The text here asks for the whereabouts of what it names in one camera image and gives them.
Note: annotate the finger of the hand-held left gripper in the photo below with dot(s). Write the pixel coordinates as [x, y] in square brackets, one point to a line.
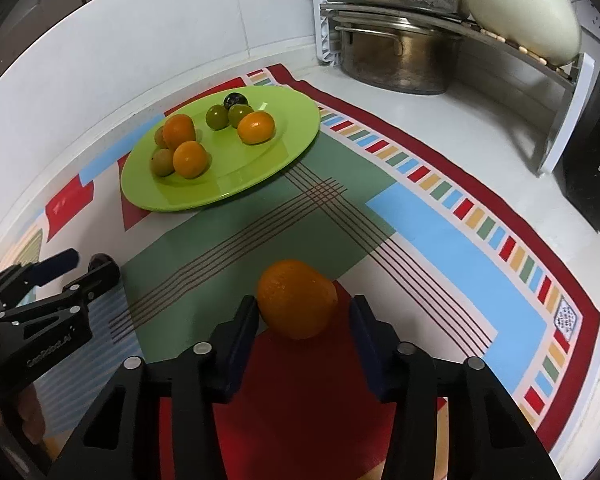
[87, 282]
[55, 264]

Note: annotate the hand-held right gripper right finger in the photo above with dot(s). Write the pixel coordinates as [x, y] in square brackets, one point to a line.
[370, 355]

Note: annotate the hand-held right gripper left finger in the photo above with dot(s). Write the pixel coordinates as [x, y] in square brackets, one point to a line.
[240, 350]

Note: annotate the dark plum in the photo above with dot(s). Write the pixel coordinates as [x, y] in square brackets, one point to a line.
[102, 260]

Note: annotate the large orange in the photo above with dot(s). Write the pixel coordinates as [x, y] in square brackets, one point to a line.
[295, 295]

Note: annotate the brownish yellow fruit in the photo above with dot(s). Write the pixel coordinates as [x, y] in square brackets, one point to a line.
[162, 161]
[158, 136]

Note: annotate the small orange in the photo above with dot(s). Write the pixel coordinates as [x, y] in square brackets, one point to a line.
[190, 159]

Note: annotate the green plate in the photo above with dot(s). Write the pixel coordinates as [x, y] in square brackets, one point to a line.
[240, 170]

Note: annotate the green tomato with stem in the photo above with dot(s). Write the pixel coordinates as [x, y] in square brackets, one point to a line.
[216, 116]

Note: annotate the oval orange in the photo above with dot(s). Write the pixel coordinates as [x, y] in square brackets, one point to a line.
[255, 126]

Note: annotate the person's left hand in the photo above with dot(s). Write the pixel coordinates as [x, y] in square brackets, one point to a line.
[25, 410]

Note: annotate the colourful patterned table mat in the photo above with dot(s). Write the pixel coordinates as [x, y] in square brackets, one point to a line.
[430, 260]

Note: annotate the small green tomato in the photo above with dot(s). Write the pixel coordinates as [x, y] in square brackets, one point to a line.
[241, 114]

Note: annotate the dark tomato on plate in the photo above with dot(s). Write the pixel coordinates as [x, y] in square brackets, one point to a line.
[235, 98]

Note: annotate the steel stock pot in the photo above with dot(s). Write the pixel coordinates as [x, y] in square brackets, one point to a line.
[400, 65]

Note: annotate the black knife block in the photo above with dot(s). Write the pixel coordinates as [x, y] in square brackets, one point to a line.
[590, 160]

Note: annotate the metal dish rack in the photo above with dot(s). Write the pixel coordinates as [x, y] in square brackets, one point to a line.
[325, 25]

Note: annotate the white ceramic pot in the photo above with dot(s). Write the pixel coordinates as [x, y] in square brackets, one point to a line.
[520, 5]

